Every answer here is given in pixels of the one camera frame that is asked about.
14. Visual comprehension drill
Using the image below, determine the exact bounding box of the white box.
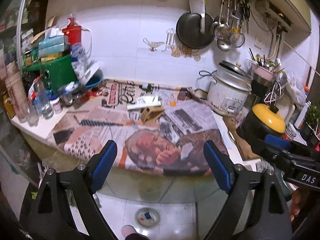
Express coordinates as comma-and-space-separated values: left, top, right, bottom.
127, 95, 162, 111

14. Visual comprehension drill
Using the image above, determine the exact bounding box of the white rice cooker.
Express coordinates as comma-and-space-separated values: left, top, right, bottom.
207, 61, 252, 116

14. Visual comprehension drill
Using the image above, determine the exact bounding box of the black hanging wok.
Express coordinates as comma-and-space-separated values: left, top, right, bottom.
176, 12, 214, 49

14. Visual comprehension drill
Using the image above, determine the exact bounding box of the blue small box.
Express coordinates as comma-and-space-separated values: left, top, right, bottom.
144, 212, 152, 219

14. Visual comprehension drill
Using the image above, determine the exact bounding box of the brown cardboard box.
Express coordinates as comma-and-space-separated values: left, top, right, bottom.
140, 106, 164, 123

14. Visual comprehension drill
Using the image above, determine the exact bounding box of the red kettle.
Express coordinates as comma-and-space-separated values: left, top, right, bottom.
62, 15, 82, 46

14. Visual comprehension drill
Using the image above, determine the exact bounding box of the printed newspaper table cloth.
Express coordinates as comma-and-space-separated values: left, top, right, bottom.
47, 80, 227, 176

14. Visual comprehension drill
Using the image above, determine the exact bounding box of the dark glass labelled bottle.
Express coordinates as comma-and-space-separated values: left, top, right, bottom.
139, 83, 154, 93

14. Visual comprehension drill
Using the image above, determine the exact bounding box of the person's right hand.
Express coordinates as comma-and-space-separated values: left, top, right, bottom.
290, 188, 309, 221

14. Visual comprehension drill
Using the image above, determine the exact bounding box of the green box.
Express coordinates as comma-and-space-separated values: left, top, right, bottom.
22, 54, 78, 92

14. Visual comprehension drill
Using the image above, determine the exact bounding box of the person's pink slipper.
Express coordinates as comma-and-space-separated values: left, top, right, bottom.
121, 225, 140, 240

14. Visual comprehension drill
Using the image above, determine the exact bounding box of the hanging slotted ladle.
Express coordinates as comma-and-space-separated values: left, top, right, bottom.
214, 0, 230, 40

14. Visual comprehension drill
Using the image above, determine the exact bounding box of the teal tissue pack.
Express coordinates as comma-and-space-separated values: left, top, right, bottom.
38, 35, 70, 58

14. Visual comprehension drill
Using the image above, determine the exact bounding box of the black pot yellow lid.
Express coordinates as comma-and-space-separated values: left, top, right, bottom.
236, 103, 286, 146

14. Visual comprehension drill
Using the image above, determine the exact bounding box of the small potted plant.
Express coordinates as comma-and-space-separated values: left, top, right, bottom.
300, 103, 319, 141

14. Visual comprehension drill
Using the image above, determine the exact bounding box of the clear glass cup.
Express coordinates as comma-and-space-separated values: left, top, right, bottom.
23, 101, 39, 127

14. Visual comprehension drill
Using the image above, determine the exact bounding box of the wooden cutting board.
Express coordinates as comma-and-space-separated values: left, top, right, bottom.
223, 116, 260, 161

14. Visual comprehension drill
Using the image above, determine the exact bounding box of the hanging cleaver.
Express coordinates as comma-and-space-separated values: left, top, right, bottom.
189, 0, 206, 34

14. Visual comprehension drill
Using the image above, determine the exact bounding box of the hanging strainer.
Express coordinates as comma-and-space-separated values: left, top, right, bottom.
230, 0, 245, 48

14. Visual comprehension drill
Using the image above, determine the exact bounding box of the pink utensil holder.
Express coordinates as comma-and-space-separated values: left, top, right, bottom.
251, 62, 274, 81

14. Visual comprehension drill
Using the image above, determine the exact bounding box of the clear water bottle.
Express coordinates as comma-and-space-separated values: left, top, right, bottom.
34, 81, 54, 120

